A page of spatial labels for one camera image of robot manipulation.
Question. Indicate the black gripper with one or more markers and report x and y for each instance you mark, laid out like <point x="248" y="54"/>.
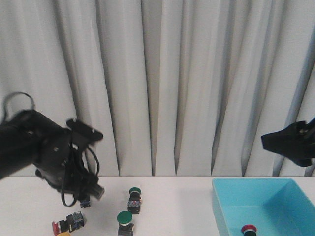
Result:
<point x="296" y="142"/>
<point x="60" y="160"/>

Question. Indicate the yellow push button front edge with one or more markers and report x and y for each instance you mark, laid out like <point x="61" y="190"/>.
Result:
<point x="64" y="234"/>

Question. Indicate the red push button carried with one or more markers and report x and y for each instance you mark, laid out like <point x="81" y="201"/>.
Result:
<point x="249" y="230"/>

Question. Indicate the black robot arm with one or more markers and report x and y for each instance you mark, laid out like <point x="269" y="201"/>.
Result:
<point x="32" y="138"/>

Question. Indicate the light blue plastic box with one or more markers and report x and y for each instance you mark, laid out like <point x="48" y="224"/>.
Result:
<point x="275" y="206"/>

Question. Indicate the yellow push button upright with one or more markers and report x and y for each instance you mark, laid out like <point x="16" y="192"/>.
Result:
<point x="85" y="201"/>

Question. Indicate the red push button lying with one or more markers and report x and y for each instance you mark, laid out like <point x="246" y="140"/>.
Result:
<point x="72" y="222"/>

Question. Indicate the green push button rear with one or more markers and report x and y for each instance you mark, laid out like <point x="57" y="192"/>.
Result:
<point x="135" y="200"/>

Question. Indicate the green push button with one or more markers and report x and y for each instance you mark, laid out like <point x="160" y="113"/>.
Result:
<point x="135" y="200"/>
<point x="125" y="228"/>

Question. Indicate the green push button front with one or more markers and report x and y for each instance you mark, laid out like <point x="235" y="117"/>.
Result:
<point x="125" y="228"/>

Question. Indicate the grey pleated curtain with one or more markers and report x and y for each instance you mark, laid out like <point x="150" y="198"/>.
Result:
<point x="177" y="87"/>

